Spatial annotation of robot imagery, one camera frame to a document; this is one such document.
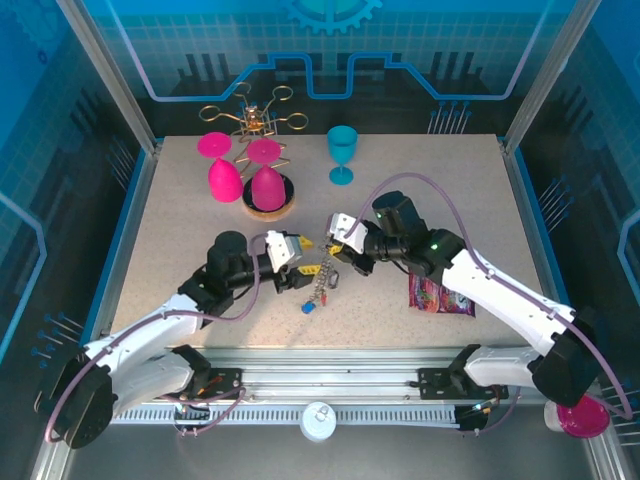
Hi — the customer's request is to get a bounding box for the metal keyring chain with keys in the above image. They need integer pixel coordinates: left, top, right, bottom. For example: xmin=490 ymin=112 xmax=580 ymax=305
xmin=309 ymin=239 xmax=344 ymax=306

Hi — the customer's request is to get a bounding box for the pink plastic wine glass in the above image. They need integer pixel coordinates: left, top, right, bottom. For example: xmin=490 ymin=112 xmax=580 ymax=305
xmin=196 ymin=131 xmax=242 ymax=203
xmin=247 ymin=138 xmax=289 ymax=211

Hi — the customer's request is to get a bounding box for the teal plastic wine glass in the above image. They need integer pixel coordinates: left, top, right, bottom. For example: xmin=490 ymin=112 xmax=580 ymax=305
xmin=326 ymin=125 xmax=359 ymax=187

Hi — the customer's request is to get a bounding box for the purple candy packet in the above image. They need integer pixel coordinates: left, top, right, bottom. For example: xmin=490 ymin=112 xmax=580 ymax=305
xmin=408 ymin=272 xmax=476 ymax=317

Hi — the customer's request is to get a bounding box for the white round tin can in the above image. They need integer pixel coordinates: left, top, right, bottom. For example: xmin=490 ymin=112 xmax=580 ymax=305
xmin=298 ymin=401 xmax=337 ymax=443

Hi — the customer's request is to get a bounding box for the pink and white plastic cup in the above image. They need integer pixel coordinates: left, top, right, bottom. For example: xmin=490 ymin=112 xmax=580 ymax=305
xmin=543 ymin=394 xmax=612 ymax=440

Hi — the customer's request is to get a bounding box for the gold wire glass rack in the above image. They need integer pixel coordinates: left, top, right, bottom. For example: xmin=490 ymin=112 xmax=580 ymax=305
xmin=198 ymin=81 xmax=310 ymax=222

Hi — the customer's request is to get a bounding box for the aluminium table side rail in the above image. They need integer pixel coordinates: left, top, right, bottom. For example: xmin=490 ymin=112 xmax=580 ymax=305
xmin=499 ymin=139 xmax=571 ymax=316
xmin=82 ymin=142 xmax=164 ymax=346

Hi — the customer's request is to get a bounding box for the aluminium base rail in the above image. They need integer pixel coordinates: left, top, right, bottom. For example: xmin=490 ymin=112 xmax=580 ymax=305
xmin=199 ymin=344 xmax=481 ymax=401

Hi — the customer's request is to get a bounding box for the white slotted cable duct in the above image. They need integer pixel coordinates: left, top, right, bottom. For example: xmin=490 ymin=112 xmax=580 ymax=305
xmin=107 ymin=404 xmax=461 ymax=426

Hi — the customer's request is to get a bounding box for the aluminium frame post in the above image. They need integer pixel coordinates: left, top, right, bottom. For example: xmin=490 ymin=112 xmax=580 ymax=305
xmin=54 ymin=0 xmax=164 ymax=154
xmin=502 ymin=0 xmax=609 ymax=154

